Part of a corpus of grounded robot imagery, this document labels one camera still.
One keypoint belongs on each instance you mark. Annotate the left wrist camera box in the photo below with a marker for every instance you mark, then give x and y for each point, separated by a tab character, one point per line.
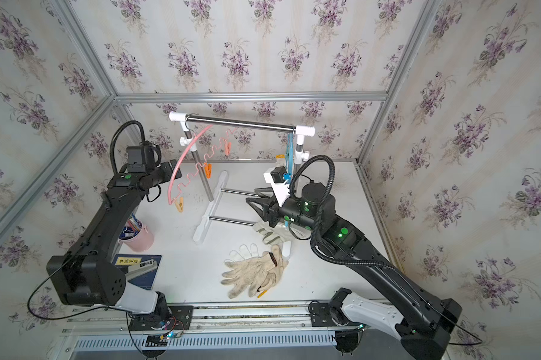
140	159

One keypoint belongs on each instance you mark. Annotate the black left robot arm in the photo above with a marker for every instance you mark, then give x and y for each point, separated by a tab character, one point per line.
85	275

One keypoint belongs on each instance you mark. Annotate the white glove with grey strap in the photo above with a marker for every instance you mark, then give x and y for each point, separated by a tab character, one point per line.
280	233

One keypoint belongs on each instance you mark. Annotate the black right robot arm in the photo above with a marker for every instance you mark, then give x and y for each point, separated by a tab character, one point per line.
419	320

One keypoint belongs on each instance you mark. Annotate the small circuit board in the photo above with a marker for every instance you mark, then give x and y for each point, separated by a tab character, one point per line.
161	341

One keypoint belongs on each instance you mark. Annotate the blue wavy hanger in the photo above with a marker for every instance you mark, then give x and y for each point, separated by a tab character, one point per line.
289	155

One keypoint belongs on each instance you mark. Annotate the orange clothes peg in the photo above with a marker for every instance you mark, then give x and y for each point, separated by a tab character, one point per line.
208	170

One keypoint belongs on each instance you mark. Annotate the blue book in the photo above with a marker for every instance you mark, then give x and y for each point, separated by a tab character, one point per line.
121	261

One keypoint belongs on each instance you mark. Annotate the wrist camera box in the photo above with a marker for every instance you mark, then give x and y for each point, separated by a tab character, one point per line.
140	159
278	179

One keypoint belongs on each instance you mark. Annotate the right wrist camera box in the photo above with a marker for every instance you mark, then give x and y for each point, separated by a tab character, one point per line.
278	179

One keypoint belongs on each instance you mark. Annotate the pink pen cup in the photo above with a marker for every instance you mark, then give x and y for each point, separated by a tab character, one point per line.
140	242

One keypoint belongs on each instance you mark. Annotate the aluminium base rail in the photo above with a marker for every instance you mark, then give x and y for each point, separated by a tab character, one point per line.
252	315

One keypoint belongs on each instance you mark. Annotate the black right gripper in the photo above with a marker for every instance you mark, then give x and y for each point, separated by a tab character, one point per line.
269	205

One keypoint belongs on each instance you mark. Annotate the yellow clothes peg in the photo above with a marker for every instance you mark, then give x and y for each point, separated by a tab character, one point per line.
179	204

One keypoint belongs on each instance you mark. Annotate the yellow pencil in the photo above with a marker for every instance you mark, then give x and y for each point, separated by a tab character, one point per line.
261	294

